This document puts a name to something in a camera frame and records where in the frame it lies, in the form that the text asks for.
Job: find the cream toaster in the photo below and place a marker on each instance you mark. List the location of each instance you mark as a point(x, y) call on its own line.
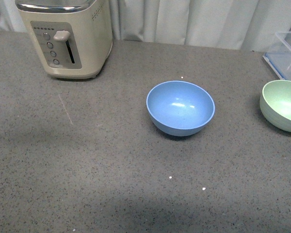
point(73, 38)

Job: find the white curtain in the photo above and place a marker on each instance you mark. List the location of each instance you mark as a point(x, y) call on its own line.
point(228, 24)

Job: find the clear plastic container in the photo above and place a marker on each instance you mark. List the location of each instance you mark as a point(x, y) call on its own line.
point(281, 43)

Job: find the green bowl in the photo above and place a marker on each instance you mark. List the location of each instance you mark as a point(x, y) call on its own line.
point(275, 103)

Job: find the blue bowl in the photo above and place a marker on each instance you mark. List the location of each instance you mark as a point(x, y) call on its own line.
point(180, 108)

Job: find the blue-rimmed container lid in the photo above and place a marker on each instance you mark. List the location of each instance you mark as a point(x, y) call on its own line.
point(280, 63)

